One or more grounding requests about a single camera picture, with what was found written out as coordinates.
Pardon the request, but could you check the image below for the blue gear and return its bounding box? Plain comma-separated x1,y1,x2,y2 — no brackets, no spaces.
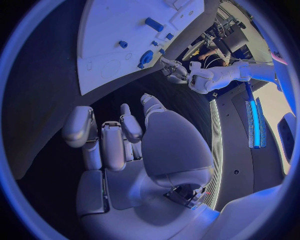
139,49,155,66

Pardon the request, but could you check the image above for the long blue cylinder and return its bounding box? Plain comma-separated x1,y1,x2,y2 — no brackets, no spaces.
144,17,165,33

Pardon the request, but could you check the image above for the white cable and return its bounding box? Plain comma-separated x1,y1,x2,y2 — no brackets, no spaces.
204,57,235,69

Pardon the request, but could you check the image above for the equipment rack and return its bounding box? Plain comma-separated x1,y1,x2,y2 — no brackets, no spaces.
202,13,251,58

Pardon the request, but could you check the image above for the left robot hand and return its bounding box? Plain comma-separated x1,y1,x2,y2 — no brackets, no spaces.
159,56,190,85

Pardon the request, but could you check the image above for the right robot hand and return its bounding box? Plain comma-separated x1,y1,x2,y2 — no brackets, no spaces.
61,93,221,240

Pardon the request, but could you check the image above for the person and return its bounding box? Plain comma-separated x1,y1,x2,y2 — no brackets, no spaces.
197,47,230,67

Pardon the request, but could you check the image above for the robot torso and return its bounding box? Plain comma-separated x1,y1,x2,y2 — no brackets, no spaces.
202,78,298,213

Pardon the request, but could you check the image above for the white task board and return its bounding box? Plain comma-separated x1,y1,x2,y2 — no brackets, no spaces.
76,0,221,96

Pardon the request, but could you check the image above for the glowing light bar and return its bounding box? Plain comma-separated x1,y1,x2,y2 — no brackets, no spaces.
244,99,268,150

